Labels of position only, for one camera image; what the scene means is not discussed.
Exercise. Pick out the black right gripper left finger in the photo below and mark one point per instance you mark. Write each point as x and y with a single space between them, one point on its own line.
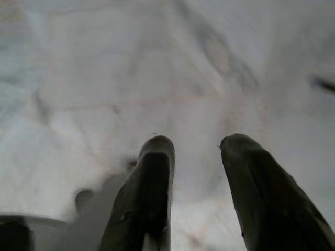
146 193

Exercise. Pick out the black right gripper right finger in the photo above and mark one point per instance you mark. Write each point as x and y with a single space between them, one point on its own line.
264 198

